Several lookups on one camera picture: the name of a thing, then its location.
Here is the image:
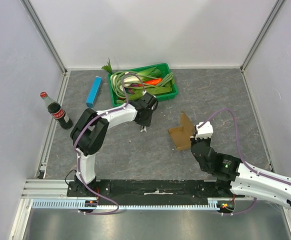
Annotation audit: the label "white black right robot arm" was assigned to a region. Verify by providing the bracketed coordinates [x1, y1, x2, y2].
[190, 136, 291, 209]

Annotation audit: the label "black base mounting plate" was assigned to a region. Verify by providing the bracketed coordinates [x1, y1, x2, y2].
[66, 178, 246, 206]

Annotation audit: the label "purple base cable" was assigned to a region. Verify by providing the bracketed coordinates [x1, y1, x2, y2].
[77, 179, 121, 216]
[216, 197, 258, 217]

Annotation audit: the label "cola glass bottle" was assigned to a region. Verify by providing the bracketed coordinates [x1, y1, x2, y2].
[40, 91, 73, 130]

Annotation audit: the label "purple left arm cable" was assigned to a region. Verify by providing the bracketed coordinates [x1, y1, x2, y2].
[74, 72, 148, 181]

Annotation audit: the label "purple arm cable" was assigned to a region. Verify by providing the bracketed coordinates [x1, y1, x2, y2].
[197, 108, 291, 187]
[74, 72, 148, 181]

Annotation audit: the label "blue rectangular box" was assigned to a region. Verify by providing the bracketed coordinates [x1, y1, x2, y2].
[85, 76, 102, 108]

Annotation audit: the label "green long beans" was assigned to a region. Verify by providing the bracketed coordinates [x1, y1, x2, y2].
[110, 70, 175, 103]

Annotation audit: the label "light blue cable duct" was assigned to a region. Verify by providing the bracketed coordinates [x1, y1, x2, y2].
[32, 197, 224, 210]

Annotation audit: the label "orange carrot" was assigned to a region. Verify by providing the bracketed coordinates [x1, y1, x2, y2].
[143, 78, 162, 86]

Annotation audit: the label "brown cardboard box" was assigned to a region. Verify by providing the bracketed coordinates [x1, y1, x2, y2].
[168, 110, 195, 151]

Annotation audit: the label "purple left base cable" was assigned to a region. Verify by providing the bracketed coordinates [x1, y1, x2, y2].
[77, 179, 121, 216]

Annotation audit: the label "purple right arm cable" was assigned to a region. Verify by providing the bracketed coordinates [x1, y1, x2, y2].
[197, 108, 291, 187]

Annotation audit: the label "small white sticker packet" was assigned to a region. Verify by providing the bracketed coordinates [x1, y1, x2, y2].
[140, 126, 147, 133]

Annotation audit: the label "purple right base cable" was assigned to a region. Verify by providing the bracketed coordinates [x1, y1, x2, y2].
[216, 197, 258, 217]

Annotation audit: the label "green bok choy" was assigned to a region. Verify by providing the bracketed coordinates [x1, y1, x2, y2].
[136, 67, 162, 79]

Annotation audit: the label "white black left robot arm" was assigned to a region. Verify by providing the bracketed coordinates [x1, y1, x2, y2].
[70, 92, 159, 197]

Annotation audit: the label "large green leaf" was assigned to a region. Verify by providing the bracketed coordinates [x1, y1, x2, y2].
[127, 86, 176, 102]

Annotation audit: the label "green plastic crate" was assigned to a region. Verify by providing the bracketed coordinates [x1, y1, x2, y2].
[102, 63, 178, 107]

